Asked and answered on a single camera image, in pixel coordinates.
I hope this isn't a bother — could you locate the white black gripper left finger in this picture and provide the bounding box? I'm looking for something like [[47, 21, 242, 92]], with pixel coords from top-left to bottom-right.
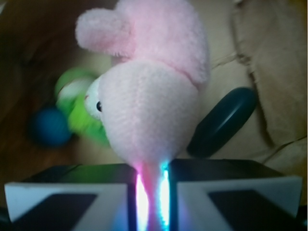
[[4, 164, 137, 231]]

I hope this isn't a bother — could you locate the blue ball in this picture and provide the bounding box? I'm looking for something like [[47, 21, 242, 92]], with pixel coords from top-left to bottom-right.
[[27, 106, 73, 147]]

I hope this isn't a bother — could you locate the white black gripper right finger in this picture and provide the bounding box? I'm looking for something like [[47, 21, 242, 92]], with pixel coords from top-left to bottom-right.
[[169, 159, 302, 231]]

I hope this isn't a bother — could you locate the dark green oval case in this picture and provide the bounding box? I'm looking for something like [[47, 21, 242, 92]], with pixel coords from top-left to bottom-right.
[[187, 87, 257, 158]]

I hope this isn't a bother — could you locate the green plush frog toy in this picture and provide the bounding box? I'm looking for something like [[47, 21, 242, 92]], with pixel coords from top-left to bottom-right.
[[54, 67, 109, 147]]

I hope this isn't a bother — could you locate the pink plush bunny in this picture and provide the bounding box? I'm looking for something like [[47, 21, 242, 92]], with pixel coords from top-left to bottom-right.
[[75, 0, 210, 169]]

